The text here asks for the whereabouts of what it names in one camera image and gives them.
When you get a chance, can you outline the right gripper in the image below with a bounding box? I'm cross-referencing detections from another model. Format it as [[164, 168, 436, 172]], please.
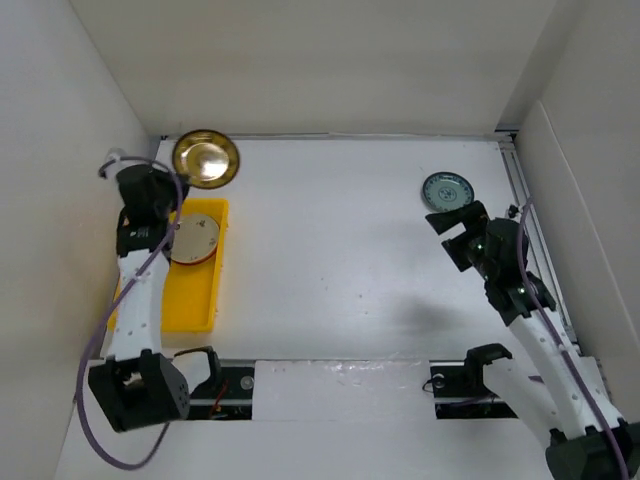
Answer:
[[427, 200, 497, 281]]

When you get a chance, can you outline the blue white porcelain plate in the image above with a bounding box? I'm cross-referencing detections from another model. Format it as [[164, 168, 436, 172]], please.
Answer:
[[421, 171, 475, 213]]

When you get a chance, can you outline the cream plate with calligraphy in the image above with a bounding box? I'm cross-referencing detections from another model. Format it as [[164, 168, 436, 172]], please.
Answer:
[[171, 213, 220, 265]]

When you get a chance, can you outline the brown gold patterned plate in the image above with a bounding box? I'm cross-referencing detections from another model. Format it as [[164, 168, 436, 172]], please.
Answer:
[[171, 129, 240, 190]]

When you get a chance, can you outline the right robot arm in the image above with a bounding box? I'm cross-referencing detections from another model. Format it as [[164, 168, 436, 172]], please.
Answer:
[[425, 201, 639, 479]]

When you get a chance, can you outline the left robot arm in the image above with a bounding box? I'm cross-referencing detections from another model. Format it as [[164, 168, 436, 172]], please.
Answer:
[[88, 164, 189, 432]]

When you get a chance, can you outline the yellow plastic bin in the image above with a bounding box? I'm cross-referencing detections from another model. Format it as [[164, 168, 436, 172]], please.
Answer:
[[112, 198, 231, 335]]

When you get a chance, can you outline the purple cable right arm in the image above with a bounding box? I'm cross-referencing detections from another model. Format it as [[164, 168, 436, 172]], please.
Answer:
[[507, 197, 629, 480]]

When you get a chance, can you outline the aluminium rail right side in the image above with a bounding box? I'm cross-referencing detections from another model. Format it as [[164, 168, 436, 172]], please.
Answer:
[[495, 130, 582, 354]]

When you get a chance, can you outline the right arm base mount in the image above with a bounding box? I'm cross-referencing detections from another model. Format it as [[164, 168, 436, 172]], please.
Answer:
[[422, 360, 517, 420]]

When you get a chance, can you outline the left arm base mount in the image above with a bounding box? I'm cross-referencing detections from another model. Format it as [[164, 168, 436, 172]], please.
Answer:
[[172, 346, 255, 421]]

